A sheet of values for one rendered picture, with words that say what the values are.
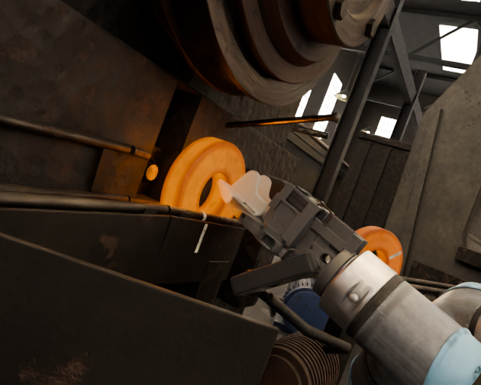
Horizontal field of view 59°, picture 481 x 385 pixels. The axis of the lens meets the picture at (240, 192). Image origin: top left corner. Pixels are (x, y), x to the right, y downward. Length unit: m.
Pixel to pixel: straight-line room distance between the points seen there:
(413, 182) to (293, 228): 2.81
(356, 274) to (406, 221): 2.74
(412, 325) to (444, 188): 2.77
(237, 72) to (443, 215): 2.75
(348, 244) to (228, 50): 0.26
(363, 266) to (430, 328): 0.09
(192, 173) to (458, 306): 0.39
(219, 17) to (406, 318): 0.37
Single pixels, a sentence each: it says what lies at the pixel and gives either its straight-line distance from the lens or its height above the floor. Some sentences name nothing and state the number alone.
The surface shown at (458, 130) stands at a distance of 3.33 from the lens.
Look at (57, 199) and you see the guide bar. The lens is 0.39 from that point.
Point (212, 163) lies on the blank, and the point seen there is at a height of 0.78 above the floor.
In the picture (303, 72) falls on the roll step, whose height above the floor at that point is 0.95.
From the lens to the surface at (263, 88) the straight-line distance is 0.59.
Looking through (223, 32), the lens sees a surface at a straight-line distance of 0.50.
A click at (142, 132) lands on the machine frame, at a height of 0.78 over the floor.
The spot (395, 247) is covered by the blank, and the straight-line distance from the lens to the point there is 0.98.
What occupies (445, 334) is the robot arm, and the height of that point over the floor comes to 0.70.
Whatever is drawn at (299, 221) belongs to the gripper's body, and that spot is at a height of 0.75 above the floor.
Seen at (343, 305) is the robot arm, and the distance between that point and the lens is 0.49.
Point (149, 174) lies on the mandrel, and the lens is 0.62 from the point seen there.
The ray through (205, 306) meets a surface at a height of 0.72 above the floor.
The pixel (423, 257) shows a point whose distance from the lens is 3.18.
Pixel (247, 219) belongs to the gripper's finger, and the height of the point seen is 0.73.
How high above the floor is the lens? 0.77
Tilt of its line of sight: 1 degrees down
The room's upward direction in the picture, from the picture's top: 21 degrees clockwise
